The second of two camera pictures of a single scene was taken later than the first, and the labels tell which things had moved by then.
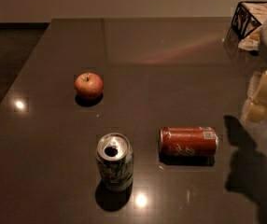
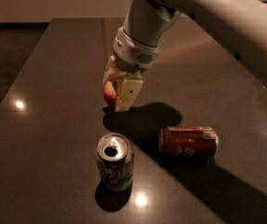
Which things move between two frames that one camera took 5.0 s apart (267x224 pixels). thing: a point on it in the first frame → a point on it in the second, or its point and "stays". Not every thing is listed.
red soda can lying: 189,142 stays
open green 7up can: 116,161 stays
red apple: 89,85 → 109,93
